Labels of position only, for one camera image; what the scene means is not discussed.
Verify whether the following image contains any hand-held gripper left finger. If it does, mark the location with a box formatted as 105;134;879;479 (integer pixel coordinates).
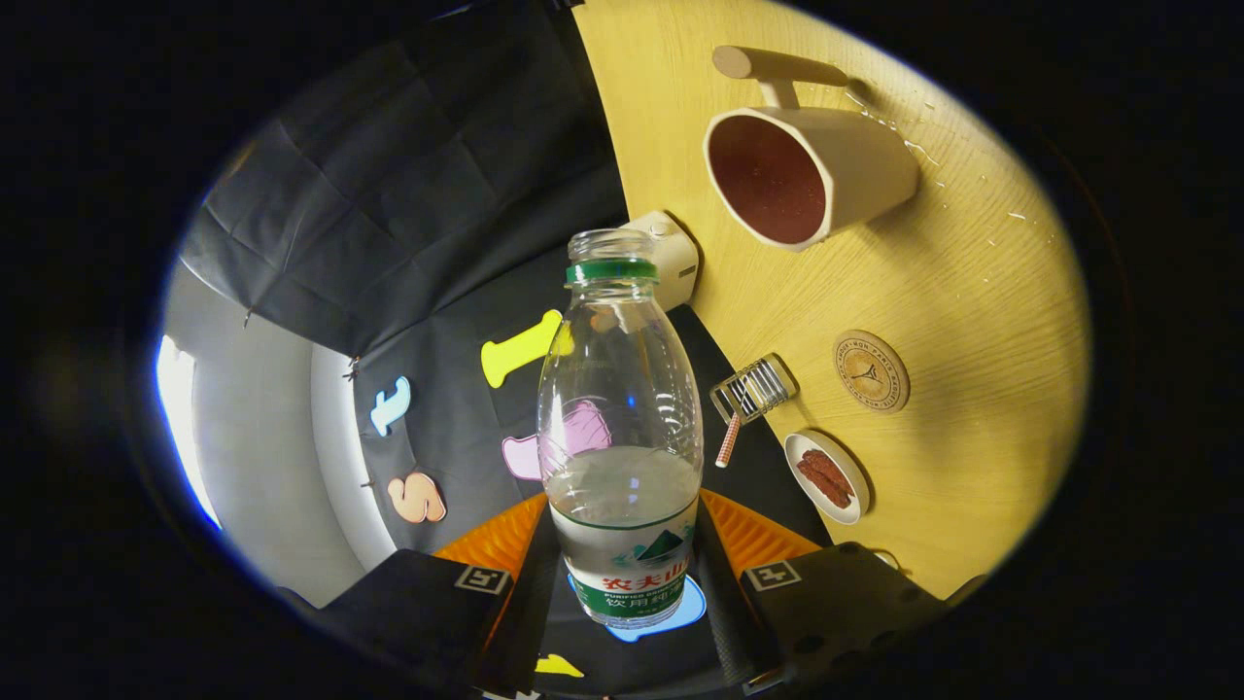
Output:
277;491;562;699

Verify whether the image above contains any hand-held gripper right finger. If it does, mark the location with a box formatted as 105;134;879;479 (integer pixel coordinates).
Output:
696;486;987;693

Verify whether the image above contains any clear plastic juice bottle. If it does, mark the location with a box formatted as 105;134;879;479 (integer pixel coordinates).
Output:
536;228;705;631

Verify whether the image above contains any round wooden coaster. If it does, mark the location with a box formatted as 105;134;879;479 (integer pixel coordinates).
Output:
833;330;912;414

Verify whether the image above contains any beige cup with handle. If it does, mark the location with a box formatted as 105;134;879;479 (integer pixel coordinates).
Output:
703;45;920;253

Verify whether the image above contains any brown meat patty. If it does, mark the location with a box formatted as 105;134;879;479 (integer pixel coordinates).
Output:
812;449;856;502
797;457;847;509

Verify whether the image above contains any white round plate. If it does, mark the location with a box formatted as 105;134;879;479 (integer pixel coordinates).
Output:
783;429;872;526

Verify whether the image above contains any white toaster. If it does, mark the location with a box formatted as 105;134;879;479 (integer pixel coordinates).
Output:
622;210;701;312

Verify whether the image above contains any wooden table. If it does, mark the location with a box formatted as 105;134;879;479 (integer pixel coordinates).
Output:
571;0;1091;601

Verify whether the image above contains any black backdrop cloth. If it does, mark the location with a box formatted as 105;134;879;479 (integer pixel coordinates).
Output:
180;0;837;696

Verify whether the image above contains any small wire rack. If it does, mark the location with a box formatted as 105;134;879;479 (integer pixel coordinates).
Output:
709;352;800;424

